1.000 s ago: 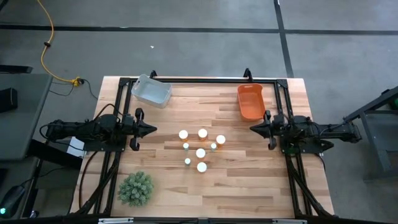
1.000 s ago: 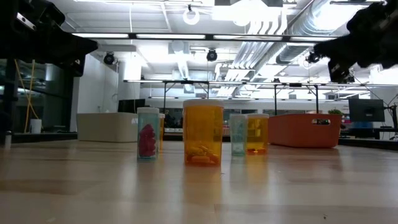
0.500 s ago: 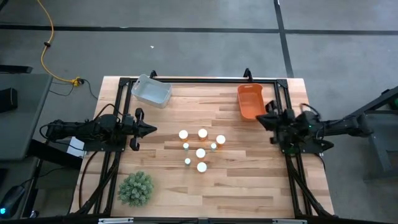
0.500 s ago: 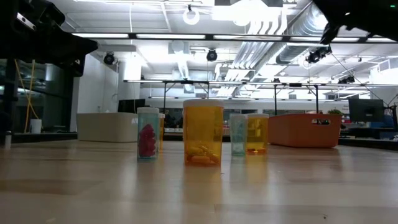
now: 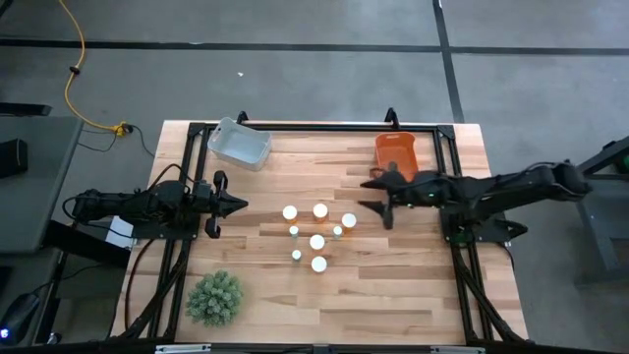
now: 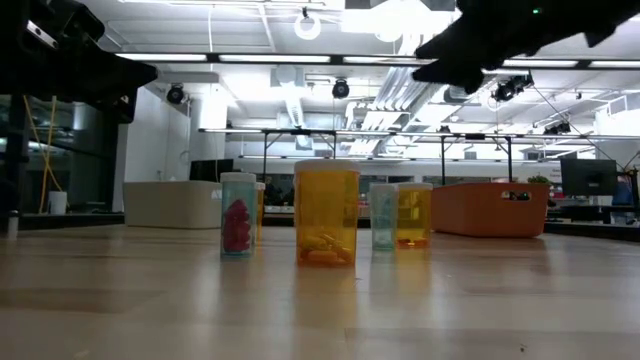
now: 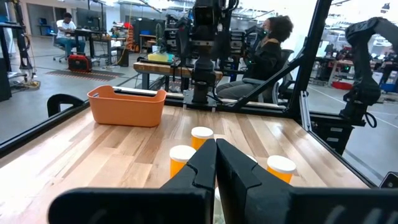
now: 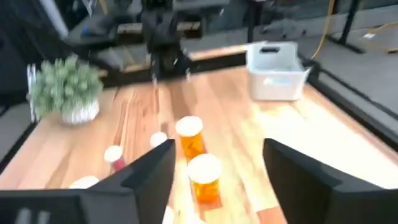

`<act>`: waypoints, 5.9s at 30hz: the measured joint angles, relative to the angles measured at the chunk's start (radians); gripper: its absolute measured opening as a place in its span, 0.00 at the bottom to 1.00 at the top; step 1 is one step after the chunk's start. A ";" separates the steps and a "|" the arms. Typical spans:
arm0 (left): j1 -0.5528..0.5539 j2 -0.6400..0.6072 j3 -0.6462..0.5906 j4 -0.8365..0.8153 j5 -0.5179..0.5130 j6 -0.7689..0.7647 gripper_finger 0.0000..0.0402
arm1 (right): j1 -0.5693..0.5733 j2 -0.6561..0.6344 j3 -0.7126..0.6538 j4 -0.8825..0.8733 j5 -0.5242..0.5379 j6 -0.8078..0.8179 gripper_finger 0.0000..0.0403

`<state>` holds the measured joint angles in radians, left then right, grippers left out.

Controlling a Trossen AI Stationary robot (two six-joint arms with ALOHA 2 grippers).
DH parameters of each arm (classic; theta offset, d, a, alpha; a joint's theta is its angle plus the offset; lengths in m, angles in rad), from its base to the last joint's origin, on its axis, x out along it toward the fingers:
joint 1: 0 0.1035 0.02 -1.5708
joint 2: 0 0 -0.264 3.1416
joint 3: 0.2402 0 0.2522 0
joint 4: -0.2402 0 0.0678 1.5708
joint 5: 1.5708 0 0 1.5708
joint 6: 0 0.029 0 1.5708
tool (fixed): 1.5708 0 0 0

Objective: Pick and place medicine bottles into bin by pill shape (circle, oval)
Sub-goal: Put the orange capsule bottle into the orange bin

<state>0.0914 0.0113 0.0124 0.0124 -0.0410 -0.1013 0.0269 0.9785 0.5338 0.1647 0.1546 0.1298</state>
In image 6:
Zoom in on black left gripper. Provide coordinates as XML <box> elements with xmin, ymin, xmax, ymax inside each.
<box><xmin>0</xmin><ymin>0</ymin><xmax>159</xmax><ymax>124</ymax></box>

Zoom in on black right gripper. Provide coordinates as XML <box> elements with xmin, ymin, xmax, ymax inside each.
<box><xmin>412</xmin><ymin>0</ymin><xmax>536</xmax><ymax>95</ymax></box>

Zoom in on amber bottle with orange pills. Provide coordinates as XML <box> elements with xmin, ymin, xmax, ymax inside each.
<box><xmin>396</xmin><ymin>182</ymin><xmax>434</xmax><ymax>250</ymax></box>

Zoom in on teal translucent pill bottle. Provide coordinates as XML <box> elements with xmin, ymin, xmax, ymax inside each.
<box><xmin>368</xmin><ymin>182</ymin><xmax>400</xmax><ymax>252</ymax></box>

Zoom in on clear bottle with red pills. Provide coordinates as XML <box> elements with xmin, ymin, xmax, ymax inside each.
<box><xmin>219</xmin><ymin>172</ymin><xmax>257</xmax><ymax>260</ymax></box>

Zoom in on slim amber pill bottle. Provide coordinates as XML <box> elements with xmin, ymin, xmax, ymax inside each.
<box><xmin>254</xmin><ymin>181</ymin><xmax>267</xmax><ymax>244</ymax></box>

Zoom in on large amber bottle oval pills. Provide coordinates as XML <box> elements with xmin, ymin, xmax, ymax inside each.
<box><xmin>293</xmin><ymin>158</ymin><xmax>362</xmax><ymax>268</ymax></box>

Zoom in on white plastic bin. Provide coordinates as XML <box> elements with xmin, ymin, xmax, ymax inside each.
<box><xmin>123</xmin><ymin>180</ymin><xmax>224</xmax><ymax>230</ymax></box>

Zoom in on orange plastic bin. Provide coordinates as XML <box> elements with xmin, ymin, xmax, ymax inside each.
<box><xmin>430</xmin><ymin>182</ymin><xmax>551</xmax><ymax>239</ymax></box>

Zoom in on black ceiling spotlight cluster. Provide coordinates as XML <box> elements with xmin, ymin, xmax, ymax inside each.
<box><xmin>492</xmin><ymin>73</ymin><xmax>535</xmax><ymax>104</ymax></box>

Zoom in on black computer monitor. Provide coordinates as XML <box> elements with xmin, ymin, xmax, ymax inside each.
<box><xmin>188</xmin><ymin>158</ymin><xmax>235</xmax><ymax>183</ymax></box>
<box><xmin>560</xmin><ymin>158</ymin><xmax>619</xmax><ymax>197</ymax></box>

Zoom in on small white container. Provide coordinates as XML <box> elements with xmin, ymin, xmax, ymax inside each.
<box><xmin>48</xmin><ymin>190</ymin><xmax>69</xmax><ymax>216</ymax></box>

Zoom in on white round ceiling lamp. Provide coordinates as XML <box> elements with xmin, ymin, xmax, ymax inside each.
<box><xmin>293</xmin><ymin>10</ymin><xmax>322</xmax><ymax>41</ymax></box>

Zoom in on black bar with light strips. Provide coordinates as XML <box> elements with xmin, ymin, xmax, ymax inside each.
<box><xmin>114</xmin><ymin>52</ymin><xmax>640</xmax><ymax>70</ymax></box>

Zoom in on person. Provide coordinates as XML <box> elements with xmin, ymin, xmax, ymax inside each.
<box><xmin>263</xmin><ymin>175</ymin><xmax>296</xmax><ymax>207</ymax></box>

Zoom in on yellow power cable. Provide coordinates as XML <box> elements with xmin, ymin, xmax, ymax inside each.
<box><xmin>22</xmin><ymin>94</ymin><xmax>66</xmax><ymax>216</ymax></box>

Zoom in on black aluminium table frame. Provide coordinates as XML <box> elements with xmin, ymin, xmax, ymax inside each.
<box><xmin>0</xmin><ymin>94</ymin><xmax>640</xmax><ymax>244</ymax></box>

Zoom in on black metal stand frame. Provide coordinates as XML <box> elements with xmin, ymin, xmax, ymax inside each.
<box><xmin>199</xmin><ymin>128</ymin><xmax>514</xmax><ymax>184</ymax></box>

